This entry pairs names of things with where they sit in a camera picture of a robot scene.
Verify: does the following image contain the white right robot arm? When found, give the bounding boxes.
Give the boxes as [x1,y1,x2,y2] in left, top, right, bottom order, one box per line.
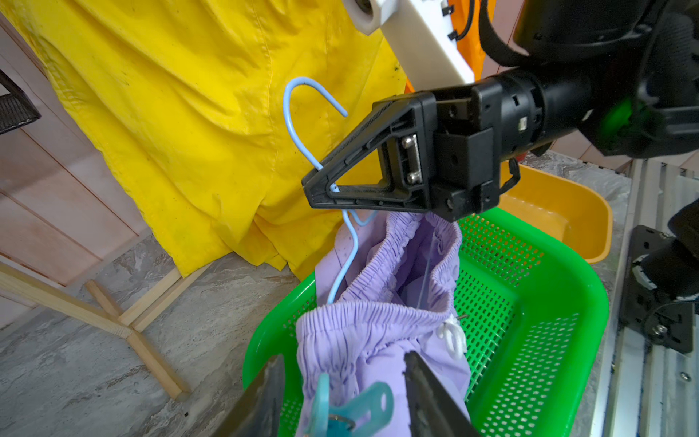
[302,1,698,221]

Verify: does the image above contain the green plastic basket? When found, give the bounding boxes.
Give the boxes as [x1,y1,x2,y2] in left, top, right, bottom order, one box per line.
[243,209,609,436]

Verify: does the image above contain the yellow plastic tray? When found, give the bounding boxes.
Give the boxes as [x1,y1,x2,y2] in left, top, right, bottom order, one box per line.
[499,165,613,264]

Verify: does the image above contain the orange shorts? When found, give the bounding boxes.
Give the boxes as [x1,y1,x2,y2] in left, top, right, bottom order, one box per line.
[447,0,486,81]

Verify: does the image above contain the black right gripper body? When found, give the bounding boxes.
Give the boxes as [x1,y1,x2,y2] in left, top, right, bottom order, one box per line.
[424,73,546,221]

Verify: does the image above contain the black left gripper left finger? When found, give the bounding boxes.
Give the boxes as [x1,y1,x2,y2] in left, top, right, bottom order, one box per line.
[213,355,286,437]

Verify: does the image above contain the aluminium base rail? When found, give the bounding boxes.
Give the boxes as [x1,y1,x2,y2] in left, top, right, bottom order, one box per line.
[589,160,698,436]

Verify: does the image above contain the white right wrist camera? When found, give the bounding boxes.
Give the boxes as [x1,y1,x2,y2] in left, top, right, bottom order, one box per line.
[342,0,474,91]

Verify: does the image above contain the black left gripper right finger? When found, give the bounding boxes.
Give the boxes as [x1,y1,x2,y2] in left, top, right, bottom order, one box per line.
[404,351,480,437]

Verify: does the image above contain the teal clothespin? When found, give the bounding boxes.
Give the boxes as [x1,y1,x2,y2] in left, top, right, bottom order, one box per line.
[303,373,394,437]

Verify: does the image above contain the black mesh wall basket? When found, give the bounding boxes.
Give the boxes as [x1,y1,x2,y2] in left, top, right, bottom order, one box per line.
[1,72,41,134]

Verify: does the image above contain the light blue wire hanger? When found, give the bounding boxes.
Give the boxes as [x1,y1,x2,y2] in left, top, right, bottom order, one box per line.
[282,75,378,306]

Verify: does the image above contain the wooden clothes rack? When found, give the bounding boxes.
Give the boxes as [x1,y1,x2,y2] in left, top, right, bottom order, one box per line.
[1,264,209,402]

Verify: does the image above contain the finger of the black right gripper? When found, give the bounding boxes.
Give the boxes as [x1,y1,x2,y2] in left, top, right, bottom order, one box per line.
[302,92,437,210]

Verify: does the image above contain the purple shorts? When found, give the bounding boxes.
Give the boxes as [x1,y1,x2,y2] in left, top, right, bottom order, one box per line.
[296,212,471,436]

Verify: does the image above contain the yellow shorts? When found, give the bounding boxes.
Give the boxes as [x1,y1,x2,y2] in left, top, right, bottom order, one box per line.
[1,1,406,278]

